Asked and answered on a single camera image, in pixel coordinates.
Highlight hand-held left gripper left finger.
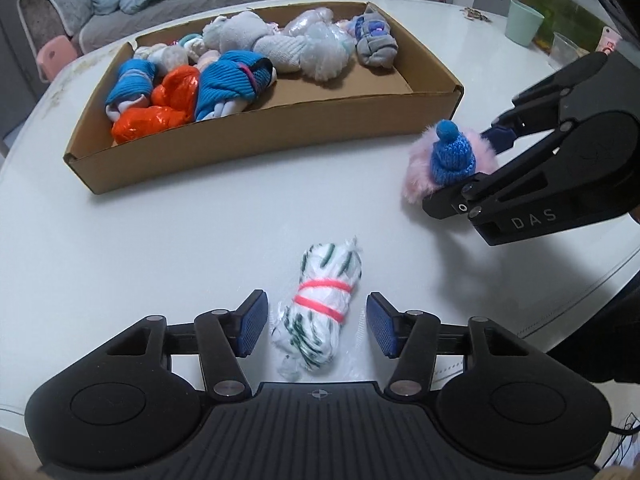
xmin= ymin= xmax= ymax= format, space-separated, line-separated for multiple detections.
xmin=92 ymin=289 xmax=270 ymax=401

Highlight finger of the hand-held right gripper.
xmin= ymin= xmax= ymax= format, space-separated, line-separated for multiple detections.
xmin=422 ymin=125 xmax=575 ymax=221
xmin=481 ymin=53 xmax=610 ymax=154

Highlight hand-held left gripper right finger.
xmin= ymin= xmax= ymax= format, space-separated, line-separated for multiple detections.
xmin=366 ymin=292 xmax=543 ymax=401

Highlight pink fuzzy toy blue hat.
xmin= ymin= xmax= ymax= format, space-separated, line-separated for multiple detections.
xmin=402 ymin=119 xmax=498 ymax=206

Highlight striped cloth bundle pink band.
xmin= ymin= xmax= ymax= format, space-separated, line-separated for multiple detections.
xmin=270 ymin=235 xmax=365 ymax=381

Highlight grey sock bundle purple print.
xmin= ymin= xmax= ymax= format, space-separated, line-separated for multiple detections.
xmin=355 ymin=7 xmax=399 ymax=68

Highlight shallow cardboard box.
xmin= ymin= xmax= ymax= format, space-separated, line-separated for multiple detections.
xmin=62 ymin=1 xmax=465 ymax=196

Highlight bubble wrap bundle teal inside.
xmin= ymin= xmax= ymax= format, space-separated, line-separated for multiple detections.
xmin=300 ymin=25 xmax=358 ymax=82

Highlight orange plastic bag bundle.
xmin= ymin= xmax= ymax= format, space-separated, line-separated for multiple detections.
xmin=150 ymin=65 xmax=202 ymax=123
xmin=111 ymin=106 xmax=173 ymax=145

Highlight teal and white cloth bundle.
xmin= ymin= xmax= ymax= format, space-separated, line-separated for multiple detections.
xmin=177 ymin=32 xmax=206 ymax=58

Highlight clear plastic cup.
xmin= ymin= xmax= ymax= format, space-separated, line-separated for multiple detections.
xmin=547 ymin=31 xmax=586 ymax=71

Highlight green plastic cup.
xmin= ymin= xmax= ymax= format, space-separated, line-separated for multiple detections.
xmin=505 ymin=0 xmax=543 ymax=47

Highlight glass tank green water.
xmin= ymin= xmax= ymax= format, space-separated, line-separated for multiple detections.
xmin=520 ymin=0 xmax=608 ymax=48

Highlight white ribbed sock bundle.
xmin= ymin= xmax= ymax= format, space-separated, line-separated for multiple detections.
xmin=254 ymin=30 xmax=306 ymax=73

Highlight large blue sock bundle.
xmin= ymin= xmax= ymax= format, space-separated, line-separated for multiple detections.
xmin=194 ymin=50 xmax=278 ymax=122

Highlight blue sock bundle white ties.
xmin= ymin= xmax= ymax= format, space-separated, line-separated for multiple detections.
xmin=104 ymin=58 xmax=153 ymax=122

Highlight grey fleece bundle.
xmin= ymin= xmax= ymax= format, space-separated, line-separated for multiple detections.
xmin=202 ymin=11 xmax=273 ymax=53

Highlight white grey bundle beige tie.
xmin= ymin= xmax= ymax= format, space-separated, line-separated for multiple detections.
xmin=132 ymin=42 xmax=186 ymax=68

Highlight pink plastic child chair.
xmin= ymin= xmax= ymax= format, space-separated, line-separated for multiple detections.
xmin=36 ymin=35 xmax=76 ymax=83

